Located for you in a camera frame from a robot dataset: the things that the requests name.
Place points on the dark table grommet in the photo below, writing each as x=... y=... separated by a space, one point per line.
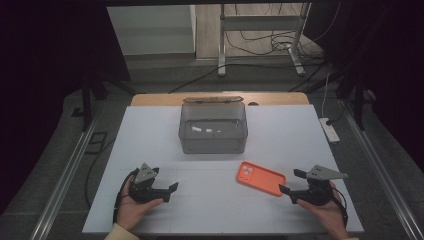
x=253 y=103

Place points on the orange phone case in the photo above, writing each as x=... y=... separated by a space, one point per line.
x=261 y=179

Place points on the person's right hand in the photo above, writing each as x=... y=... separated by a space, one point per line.
x=328 y=216

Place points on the white power strip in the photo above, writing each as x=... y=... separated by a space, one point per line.
x=330 y=131

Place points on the black floor socket plate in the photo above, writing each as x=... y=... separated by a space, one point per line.
x=96 y=142

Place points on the transparent grey storage box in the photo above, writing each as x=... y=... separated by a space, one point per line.
x=213 y=130

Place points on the black stand leg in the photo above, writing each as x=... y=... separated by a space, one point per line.
x=359 y=106
x=87 y=106

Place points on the grey metal stand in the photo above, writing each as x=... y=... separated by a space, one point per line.
x=260 y=22

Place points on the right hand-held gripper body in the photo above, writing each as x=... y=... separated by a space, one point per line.
x=315 y=195

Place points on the person's left hand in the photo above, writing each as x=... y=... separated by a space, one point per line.
x=131 y=211

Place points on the white cabinet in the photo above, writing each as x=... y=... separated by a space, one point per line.
x=153 y=30

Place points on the dark curtain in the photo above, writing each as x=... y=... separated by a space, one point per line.
x=33 y=83
x=393 y=66

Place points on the aluminium floor rail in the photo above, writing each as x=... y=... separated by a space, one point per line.
x=383 y=176
x=63 y=180

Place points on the transparent storage box lid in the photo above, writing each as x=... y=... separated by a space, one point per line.
x=213 y=99

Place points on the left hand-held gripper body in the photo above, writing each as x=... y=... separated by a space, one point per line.
x=144 y=191

